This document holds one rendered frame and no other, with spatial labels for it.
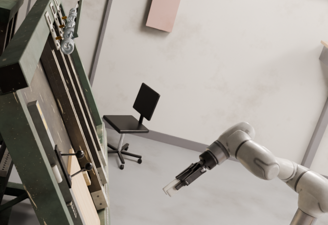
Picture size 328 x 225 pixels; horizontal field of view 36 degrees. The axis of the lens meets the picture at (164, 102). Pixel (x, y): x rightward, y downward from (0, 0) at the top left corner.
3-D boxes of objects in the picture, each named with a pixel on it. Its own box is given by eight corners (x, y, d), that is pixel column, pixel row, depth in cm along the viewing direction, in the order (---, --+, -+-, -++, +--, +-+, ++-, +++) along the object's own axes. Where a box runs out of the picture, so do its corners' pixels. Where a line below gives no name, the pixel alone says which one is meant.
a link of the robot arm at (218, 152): (223, 157, 212) (213, 165, 211) (212, 139, 211) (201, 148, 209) (232, 159, 203) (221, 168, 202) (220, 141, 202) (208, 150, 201)
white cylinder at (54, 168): (49, 168, 213) (55, 184, 216) (55, 166, 213) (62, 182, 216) (49, 165, 215) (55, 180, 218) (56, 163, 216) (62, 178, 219)
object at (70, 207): (69, 220, 222) (76, 218, 222) (64, 207, 220) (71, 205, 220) (70, 215, 226) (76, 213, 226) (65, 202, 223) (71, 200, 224)
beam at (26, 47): (2, 95, 176) (29, 87, 176) (-9, 69, 172) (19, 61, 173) (52, -6, 380) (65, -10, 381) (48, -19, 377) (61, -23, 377)
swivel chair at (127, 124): (140, 152, 599) (159, 85, 572) (142, 174, 548) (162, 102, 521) (95, 142, 590) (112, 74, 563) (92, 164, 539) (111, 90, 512)
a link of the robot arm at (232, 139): (211, 134, 207) (231, 151, 198) (239, 112, 211) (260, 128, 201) (217, 150, 214) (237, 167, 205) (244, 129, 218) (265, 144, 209)
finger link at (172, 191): (183, 186, 200) (184, 186, 199) (170, 196, 198) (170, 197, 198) (179, 179, 199) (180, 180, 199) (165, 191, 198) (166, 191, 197)
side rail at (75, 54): (89, 128, 414) (102, 124, 414) (44, -2, 373) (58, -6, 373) (90, 124, 422) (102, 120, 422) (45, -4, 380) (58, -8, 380)
